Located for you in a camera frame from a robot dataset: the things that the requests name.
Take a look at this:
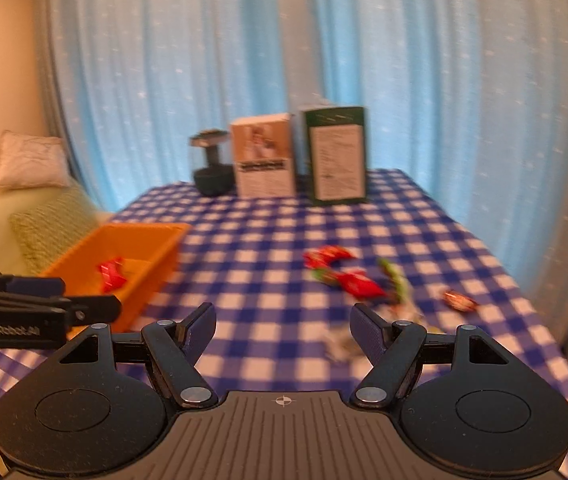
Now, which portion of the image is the green small candy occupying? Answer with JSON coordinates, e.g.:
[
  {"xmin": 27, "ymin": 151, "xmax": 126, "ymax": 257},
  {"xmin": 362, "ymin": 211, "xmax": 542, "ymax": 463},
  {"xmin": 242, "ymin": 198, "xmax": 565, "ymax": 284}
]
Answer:
[{"xmin": 312, "ymin": 266, "xmax": 339, "ymax": 286}]

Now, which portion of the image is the orange plastic tray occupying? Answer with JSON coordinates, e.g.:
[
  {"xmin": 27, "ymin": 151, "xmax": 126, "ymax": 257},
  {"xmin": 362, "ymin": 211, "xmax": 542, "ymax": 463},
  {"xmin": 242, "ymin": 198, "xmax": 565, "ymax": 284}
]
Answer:
[{"xmin": 40, "ymin": 223, "xmax": 191, "ymax": 333}]

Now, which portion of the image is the light blue star curtain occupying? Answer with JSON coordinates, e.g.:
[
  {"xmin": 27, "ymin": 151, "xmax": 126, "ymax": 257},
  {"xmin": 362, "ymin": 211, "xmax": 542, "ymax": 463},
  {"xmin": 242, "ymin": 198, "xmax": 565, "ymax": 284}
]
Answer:
[{"xmin": 40, "ymin": 0, "xmax": 568, "ymax": 330}]

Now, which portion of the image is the white cushion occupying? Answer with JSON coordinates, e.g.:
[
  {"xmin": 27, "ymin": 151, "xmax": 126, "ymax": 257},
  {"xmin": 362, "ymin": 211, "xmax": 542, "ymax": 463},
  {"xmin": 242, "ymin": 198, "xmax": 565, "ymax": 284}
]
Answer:
[{"xmin": 0, "ymin": 130, "xmax": 71, "ymax": 190}]

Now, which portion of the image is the long green white snack packet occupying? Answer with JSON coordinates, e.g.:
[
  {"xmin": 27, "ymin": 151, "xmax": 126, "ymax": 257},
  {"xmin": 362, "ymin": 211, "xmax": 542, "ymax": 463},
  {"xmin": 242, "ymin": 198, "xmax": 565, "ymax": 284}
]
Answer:
[{"xmin": 376, "ymin": 257, "xmax": 414, "ymax": 307}]

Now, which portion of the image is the blue white checkered tablecloth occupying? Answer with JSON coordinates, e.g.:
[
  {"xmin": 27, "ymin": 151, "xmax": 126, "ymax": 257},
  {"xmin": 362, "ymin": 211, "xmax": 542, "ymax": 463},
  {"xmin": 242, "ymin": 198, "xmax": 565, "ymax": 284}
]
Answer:
[{"xmin": 0, "ymin": 170, "xmax": 568, "ymax": 479}]

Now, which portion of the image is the grey seaweed snack packet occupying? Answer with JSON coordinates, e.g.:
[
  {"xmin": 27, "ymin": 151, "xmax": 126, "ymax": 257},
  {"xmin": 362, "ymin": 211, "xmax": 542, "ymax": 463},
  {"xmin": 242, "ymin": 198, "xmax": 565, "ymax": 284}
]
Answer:
[{"xmin": 323, "ymin": 304, "xmax": 443, "ymax": 363}]

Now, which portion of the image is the green chevron cushion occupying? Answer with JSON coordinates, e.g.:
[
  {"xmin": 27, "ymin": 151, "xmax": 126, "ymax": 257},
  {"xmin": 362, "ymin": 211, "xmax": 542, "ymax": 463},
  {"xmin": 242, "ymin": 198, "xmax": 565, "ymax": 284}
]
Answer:
[{"xmin": 8, "ymin": 185, "xmax": 100, "ymax": 275}]

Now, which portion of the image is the red cartoon candy packet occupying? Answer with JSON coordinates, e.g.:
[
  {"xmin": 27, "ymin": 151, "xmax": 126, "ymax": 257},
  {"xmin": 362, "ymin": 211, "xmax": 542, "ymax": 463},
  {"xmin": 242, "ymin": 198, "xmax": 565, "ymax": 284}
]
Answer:
[{"xmin": 303, "ymin": 245, "xmax": 355, "ymax": 270}]

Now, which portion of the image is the dark red small candy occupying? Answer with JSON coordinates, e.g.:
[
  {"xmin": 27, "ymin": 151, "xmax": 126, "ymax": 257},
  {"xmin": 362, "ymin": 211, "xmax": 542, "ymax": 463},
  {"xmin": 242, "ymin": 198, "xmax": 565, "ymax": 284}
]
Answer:
[{"xmin": 442, "ymin": 289, "xmax": 479, "ymax": 312}]

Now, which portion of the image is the white beige product box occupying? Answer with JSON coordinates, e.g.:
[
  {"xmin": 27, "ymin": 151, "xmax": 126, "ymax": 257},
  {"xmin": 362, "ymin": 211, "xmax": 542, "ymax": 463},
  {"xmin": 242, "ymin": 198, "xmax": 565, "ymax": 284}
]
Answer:
[{"xmin": 229, "ymin": 113, "xmax": 296, "ymax": 200}]

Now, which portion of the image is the green carton box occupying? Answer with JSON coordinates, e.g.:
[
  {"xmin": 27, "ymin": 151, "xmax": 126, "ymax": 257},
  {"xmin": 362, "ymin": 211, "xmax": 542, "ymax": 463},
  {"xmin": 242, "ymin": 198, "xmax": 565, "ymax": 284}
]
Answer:
[{"xmin": 301, "ymin": 105, "xmax": 369, "ymax": 206}]

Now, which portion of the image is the large red snack packet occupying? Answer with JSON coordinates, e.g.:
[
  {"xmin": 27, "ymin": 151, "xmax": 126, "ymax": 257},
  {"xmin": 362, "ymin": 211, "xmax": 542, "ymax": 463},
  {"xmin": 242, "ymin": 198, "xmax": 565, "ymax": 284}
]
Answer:
[{"xmin": 96, "ymin": 257, "xmax": 128, "ymax": 294}]

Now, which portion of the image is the red square snack packet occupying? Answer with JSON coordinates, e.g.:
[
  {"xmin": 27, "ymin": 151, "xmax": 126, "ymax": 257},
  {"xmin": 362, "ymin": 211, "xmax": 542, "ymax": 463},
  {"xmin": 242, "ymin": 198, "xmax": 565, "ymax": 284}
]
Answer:
[{"xmin": 338, "ymin": 271, "xmax": 386, "ymax": 301}]

